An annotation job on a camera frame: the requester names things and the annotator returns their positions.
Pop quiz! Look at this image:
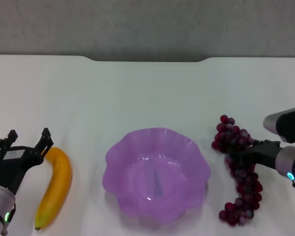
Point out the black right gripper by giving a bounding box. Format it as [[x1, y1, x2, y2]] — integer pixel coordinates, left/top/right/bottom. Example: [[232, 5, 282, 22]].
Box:
[[229, 139, 284, 171]]

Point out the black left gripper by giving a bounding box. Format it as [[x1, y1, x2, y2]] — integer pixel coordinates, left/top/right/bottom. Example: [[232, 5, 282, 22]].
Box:
[[0, 127, 55, 195]]

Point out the dark red grape bunch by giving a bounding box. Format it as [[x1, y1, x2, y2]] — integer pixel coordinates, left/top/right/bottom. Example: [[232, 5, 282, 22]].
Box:
[[210, 114, 263, 227]]

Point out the yellow banana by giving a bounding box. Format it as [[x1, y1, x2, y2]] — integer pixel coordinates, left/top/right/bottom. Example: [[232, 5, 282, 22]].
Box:
[[34, 147, 73, 231]]

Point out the purple wavy plastic bowl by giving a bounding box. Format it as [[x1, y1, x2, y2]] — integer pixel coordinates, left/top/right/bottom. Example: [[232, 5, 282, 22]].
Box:
[[102, 127, 211, 225]]

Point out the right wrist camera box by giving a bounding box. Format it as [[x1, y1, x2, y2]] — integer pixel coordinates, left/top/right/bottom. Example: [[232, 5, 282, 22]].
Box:
[[263, 105, 295, 144]]

